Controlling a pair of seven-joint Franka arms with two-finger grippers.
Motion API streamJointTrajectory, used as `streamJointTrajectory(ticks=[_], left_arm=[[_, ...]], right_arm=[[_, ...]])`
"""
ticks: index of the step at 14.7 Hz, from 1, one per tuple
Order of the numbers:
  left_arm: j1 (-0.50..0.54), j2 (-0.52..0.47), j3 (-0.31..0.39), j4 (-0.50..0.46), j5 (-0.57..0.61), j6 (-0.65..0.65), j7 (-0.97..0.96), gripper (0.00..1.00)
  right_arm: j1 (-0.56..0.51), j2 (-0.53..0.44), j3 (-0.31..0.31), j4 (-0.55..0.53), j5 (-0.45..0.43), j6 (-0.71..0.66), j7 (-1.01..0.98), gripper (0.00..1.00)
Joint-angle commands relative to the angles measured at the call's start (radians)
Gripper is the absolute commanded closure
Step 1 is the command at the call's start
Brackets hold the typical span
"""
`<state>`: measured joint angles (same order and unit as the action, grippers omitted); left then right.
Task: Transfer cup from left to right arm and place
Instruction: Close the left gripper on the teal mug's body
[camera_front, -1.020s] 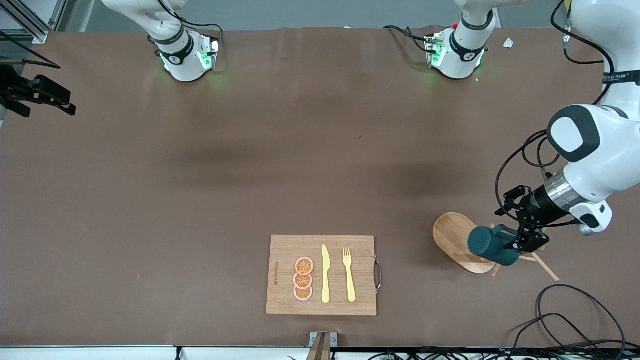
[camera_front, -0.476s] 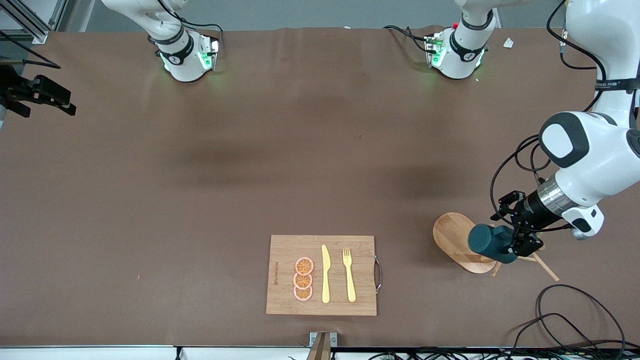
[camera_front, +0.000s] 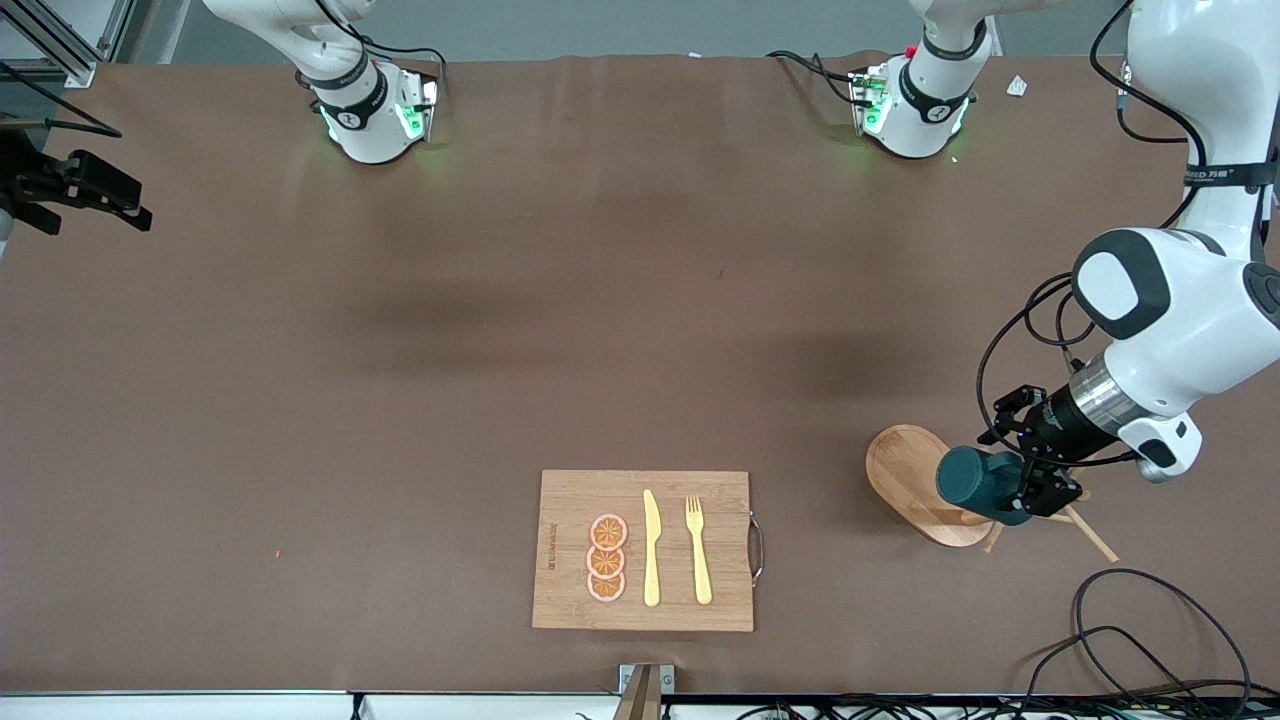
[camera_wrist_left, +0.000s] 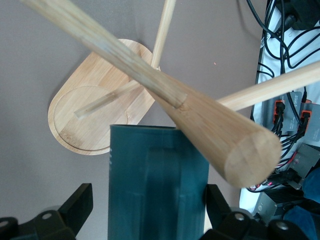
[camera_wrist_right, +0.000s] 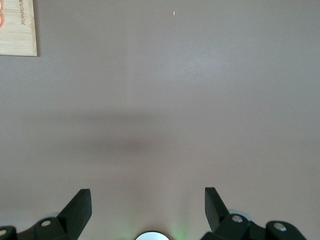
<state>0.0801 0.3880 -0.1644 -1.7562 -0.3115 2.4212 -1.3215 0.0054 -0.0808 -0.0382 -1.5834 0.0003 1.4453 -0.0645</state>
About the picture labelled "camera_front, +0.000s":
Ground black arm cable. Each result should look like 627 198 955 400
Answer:
975 0 1213 471
0 60 123 139

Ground black left base cable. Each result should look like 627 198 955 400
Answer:
767 49 863 106

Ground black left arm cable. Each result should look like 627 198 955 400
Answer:
975 0 1213 471

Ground black cable tangle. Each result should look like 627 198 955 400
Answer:
735 695 1280 720

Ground aluminium frame profile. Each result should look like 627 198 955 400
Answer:
0 0 136 89

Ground black right base cable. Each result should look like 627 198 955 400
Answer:
356 36 448 91

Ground white table edge rail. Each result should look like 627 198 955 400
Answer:
0 688 1280 720

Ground yellow plastic knife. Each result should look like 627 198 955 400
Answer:
642 489 663 608

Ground black looped cable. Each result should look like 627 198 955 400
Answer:
1072 567 1253 701
1020 625 1216 720

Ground yellow plastic fork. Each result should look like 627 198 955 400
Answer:
685 495 714 606

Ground black base cable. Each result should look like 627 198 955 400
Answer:
767 49 863 106
356 36 448 91

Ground dark teal cup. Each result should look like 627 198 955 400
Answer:
936 445 1036 528

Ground black velcro strap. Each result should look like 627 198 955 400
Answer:
1183 163 1280 191

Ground metal table edge bracket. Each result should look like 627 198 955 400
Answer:
612 663 676 720

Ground wooden mug tree stand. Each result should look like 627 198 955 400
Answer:
866 424 1120 564

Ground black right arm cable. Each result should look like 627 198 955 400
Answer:
0 60 123 139

